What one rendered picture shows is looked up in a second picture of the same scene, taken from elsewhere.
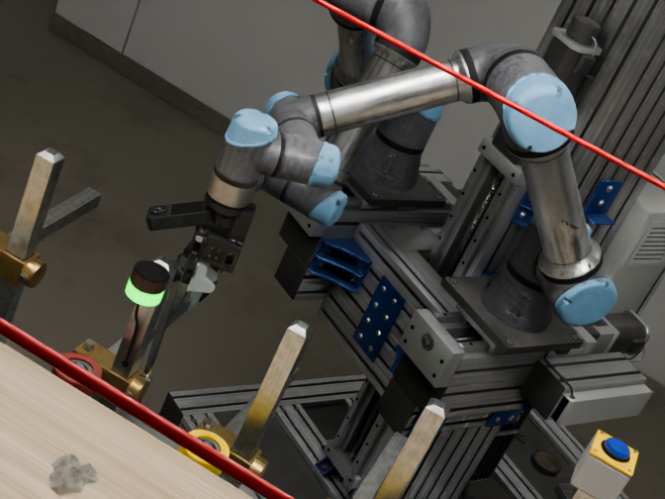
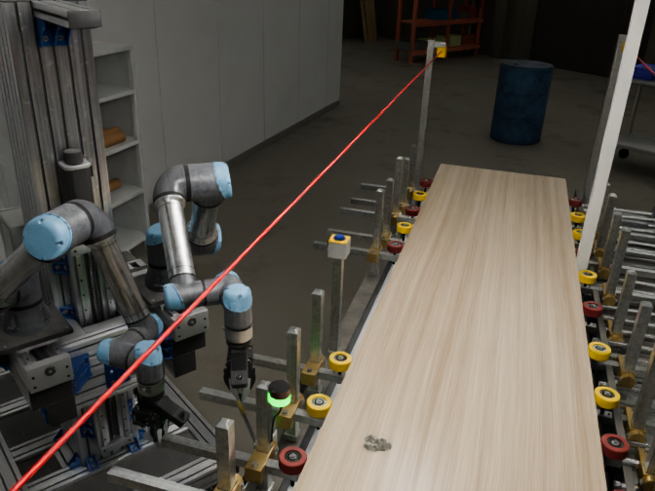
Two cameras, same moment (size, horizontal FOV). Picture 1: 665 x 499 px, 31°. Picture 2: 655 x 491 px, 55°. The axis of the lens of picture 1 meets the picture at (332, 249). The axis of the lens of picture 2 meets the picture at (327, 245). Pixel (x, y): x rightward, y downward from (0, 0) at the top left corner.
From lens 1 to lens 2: 215 cm
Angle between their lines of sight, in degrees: 74
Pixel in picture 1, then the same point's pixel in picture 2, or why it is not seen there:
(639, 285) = not seen: hidden behind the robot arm
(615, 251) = not seen: hidden behind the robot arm
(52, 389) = (317, 464)
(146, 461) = (345, 421)
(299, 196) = (151, 335)
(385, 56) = (111, 242)
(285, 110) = (192, 288)
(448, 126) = not seen: outside the picture
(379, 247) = (86, 343)
